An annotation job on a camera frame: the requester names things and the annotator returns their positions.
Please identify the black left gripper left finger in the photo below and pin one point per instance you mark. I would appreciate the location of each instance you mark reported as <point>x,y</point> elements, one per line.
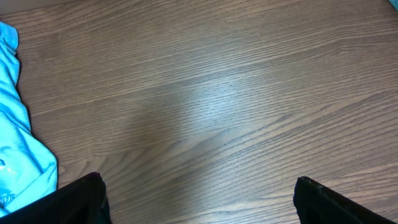
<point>83,201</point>

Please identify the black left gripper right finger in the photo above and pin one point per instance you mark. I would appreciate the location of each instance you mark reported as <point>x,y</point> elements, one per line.
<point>317,204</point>

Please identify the light blue shirt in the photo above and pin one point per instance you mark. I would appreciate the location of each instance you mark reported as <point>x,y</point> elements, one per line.
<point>28,169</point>

